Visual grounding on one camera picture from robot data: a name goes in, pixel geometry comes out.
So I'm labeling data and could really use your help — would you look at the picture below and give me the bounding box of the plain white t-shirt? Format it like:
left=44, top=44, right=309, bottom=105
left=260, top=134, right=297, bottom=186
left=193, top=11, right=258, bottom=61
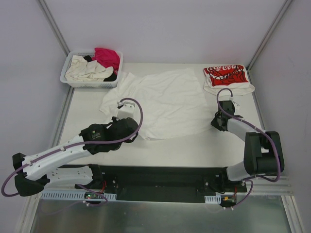
left=100, top=68, right=213, bottom=140

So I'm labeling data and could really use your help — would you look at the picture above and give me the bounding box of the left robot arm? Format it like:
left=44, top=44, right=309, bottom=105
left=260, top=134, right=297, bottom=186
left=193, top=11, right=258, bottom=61
left=12, top=117, right=142, bottom=197

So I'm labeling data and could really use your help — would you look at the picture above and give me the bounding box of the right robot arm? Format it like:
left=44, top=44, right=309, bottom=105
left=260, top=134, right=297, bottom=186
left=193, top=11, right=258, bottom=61
left=211, top=100, right=284, bottom=192

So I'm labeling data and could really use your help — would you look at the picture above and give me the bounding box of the folded Coca-Cola print t-shirt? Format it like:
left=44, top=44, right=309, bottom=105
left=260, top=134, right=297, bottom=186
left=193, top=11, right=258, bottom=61
left=203, top=65, right=255, bottom=96

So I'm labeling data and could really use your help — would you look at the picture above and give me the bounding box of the black garment in basket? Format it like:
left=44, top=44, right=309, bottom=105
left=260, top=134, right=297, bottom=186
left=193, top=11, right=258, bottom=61
left=84, top=55, right=117, bottom=82

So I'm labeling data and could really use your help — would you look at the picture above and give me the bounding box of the white plastic laundry basket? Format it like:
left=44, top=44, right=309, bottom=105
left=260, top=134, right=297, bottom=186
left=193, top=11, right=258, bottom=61
left=60, top=50, right=123, bottom=89

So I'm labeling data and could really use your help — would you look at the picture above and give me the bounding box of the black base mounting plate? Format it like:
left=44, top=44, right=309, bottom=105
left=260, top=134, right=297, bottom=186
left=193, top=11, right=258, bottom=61
left=58, top=164, right=247, bottom=203

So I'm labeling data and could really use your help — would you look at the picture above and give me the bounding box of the cream shirt in basket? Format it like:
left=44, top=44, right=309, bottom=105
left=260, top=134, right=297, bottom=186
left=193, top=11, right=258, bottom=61
left=66, top=56, right=114, bottom=81

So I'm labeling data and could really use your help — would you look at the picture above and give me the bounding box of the pink garment in basket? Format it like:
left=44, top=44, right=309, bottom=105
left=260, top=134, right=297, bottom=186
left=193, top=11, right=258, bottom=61
left=92, top=48, right=120, bottom=74

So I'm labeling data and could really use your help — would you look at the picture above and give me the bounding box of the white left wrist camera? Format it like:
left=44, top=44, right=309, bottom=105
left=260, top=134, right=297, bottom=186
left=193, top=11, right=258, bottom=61
left=117, top=101, right=135, bottom=119

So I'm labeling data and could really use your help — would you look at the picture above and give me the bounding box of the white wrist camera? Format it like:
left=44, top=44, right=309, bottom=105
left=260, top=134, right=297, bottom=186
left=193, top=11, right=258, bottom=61
left=227, top=96, right=240, bottom=108
left=117, top=101, right=135, bottom=119

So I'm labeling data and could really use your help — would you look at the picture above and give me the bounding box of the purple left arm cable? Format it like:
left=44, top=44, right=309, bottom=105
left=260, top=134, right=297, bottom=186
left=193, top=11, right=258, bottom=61
left=0, top=97, right=143, bottom=207

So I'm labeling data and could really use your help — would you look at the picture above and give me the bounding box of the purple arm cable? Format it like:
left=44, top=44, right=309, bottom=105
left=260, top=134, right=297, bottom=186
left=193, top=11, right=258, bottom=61
left=0, top=97, right=143, bottom=207
left=216, top=87, right=283, bottom=214

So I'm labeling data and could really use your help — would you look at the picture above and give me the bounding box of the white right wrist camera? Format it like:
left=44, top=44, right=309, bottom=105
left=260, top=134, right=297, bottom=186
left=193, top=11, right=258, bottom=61
left=227, top=96, right=240, bottom=108

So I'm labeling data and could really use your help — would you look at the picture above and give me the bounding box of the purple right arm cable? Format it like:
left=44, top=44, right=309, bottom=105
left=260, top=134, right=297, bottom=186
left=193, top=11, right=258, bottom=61
left=216, top=87, right=283, bottom=214

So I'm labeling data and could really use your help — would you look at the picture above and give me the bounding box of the aluminium extrusion rail right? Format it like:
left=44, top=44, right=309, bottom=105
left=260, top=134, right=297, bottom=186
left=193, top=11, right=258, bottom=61
left=251, top=176, right=294, bottom=196

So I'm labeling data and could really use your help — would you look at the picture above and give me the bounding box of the right white cable duct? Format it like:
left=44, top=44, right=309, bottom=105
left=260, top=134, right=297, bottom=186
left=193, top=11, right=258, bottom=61
left=204, top=195, right=222, bottom=204

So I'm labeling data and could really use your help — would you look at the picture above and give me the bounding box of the white cable duct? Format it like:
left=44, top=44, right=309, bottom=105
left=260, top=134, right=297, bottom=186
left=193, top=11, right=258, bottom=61
left=41, top=190, right=104, bottom=201
left=204, top=195, right=222, bottom=204

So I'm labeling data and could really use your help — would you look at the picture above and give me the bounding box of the left white cable duct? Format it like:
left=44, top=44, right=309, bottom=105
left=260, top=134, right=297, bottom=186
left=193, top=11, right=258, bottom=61
left=41, top=190, right=104, bottom=201

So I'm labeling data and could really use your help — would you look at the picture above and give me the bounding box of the aluminium frame post right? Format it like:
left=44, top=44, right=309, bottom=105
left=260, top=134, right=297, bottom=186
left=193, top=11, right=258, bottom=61
left=246, top=0, right=294, bottom=72

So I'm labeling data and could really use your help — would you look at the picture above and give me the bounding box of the aluminium frame post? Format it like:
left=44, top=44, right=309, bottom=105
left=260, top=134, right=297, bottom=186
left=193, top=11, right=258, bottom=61
left=36, top=0, right=70, bottom=55
left=246, top=0, right=294, bottom=72

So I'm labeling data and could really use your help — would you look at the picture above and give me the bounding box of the aluminium frame post left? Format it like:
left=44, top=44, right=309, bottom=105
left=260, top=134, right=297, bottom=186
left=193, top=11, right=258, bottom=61
left=36, top=0, right=70, bottom=55

